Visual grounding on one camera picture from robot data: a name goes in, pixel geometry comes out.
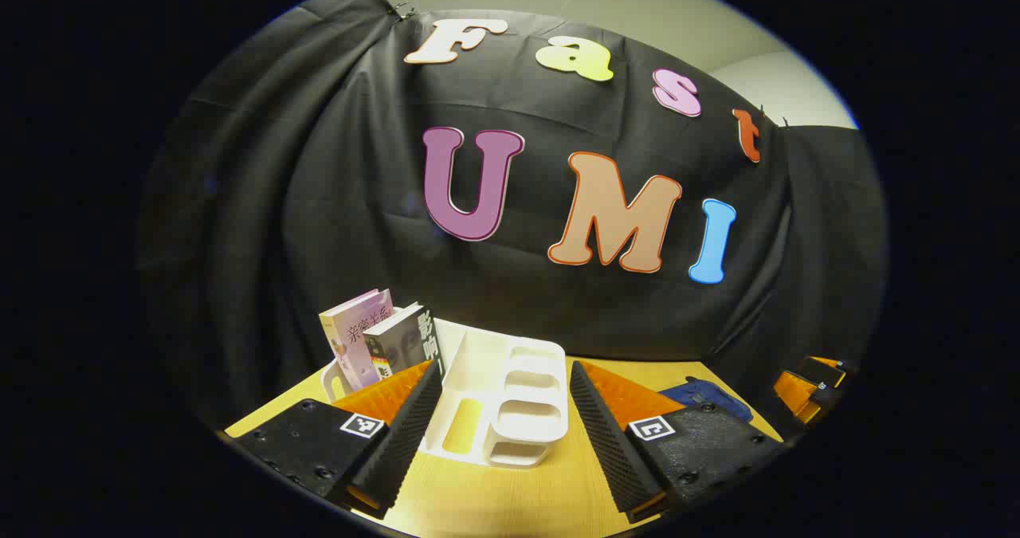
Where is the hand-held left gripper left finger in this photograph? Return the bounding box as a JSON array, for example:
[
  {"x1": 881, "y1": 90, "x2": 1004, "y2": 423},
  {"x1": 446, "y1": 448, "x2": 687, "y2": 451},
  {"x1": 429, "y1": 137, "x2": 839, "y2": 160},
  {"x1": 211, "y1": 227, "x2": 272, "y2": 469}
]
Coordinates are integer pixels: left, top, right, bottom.
[{"x1": 227, "y1": 359, "x2": 445, "y2": 520}]

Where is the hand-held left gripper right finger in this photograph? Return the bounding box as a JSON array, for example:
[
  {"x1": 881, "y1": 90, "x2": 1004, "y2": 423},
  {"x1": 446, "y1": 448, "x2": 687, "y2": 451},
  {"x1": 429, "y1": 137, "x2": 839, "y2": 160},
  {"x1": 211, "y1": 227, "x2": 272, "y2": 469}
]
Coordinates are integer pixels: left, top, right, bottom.
[{"x1": 568, "y1": 360, "x2": 790, "y2": 523}]

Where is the blue schoolbag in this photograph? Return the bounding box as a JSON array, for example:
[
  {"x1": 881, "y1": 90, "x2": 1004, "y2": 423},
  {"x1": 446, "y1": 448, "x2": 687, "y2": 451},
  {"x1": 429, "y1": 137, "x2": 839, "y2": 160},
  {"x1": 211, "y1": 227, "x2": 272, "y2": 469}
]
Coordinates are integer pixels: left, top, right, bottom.
[{"x1": 658, "y1": 376, "x2": 755, "y2": 424}]

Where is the dark grey book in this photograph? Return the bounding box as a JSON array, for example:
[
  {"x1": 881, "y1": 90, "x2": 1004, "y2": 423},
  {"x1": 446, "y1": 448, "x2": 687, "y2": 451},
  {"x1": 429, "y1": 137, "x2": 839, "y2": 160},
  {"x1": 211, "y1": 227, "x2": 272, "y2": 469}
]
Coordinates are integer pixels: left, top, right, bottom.
[{"x1": 363, "y1": 303, "x2": 445, "y2": 381}]

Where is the white bookshelf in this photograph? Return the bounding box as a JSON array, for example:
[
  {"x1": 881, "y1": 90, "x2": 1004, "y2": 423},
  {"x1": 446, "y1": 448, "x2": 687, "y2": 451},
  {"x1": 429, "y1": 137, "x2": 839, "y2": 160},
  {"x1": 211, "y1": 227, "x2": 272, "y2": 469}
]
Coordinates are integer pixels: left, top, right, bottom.
[{"x1": 321, "y1": 317, "x2": 570, "y2": 469}]

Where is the pink book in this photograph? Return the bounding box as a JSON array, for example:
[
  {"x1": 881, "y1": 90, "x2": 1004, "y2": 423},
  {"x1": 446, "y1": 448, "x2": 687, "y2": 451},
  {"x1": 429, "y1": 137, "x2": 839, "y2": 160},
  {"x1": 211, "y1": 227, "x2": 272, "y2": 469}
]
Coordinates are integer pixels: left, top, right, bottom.
[{"x1": 319, "y1": 289, "x2": 395, "y2": 393}]

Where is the black backdrop cloth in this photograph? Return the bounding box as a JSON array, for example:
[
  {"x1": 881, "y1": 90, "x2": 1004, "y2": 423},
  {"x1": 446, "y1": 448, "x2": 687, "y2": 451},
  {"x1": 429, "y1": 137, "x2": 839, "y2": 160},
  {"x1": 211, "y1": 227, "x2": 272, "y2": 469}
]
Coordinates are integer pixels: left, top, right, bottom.
[{"x1": 135, "y1": 0, "x2": 889, "y2": 435}]

